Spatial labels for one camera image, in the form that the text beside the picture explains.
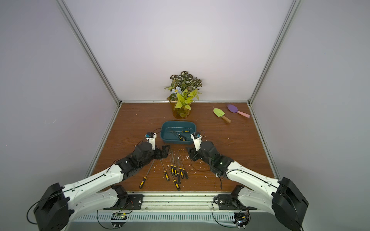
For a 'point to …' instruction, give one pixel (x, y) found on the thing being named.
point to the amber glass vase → (181, 113)
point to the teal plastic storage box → (177, 132)
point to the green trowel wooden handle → (219, 113)
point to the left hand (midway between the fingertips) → (165, 146)
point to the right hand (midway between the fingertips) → (189, 144)
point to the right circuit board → (241, 219)
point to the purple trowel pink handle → (233, 109)
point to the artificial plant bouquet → (184, 90)
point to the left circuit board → (118, 219)
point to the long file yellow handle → (144, 178)
